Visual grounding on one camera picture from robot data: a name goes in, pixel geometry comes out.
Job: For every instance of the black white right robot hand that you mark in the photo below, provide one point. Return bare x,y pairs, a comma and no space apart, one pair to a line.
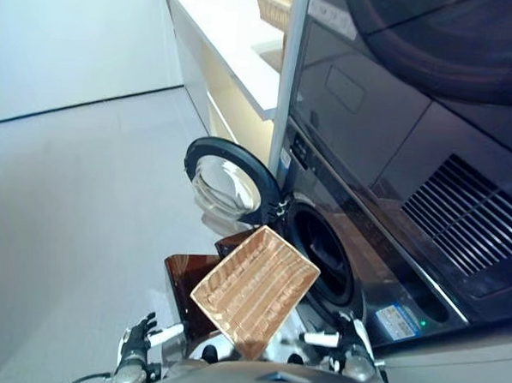
355,340

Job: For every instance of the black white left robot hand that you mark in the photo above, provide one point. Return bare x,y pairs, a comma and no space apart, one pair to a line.
136,337

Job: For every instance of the blue white energy label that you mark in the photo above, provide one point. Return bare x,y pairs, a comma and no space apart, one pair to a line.
397,321

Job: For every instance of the silver right robot leg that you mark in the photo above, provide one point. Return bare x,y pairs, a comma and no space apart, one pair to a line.
296,360

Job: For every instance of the silver robot leg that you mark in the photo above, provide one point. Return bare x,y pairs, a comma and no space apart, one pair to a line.
296,360
209,353

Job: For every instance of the glossy brown wooden stool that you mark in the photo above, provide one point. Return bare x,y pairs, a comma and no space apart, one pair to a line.
180,277

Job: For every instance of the silver left robot leg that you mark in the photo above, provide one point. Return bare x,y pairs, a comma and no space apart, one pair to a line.
209,353

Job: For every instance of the rectangular wicker laundry basket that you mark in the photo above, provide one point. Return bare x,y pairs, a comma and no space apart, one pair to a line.
255,290

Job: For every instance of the grey robot torso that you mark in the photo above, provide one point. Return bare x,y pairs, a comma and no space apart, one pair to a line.
250,382

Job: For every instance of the round glass washer door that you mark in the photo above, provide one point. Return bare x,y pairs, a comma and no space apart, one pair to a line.
222,185

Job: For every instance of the small blue sticker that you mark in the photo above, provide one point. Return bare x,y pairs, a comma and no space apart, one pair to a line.
284,159

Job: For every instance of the white counter cabinet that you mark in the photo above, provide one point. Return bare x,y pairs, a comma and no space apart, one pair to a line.
221,35

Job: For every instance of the white dryer label strip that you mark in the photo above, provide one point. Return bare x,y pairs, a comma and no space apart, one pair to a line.
334,17

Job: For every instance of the small wicker basket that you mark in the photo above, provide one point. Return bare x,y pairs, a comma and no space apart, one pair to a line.
274,3

